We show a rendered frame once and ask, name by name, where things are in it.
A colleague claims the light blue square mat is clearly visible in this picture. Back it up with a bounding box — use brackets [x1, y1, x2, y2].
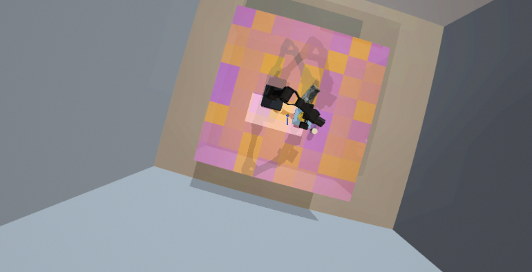
[292, 108, 312, 128]

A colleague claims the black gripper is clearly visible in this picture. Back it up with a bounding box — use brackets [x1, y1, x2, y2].
[299, 103, 314, 130]

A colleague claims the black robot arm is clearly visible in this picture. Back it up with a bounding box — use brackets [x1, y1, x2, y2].
[264, 86, 325, 127]

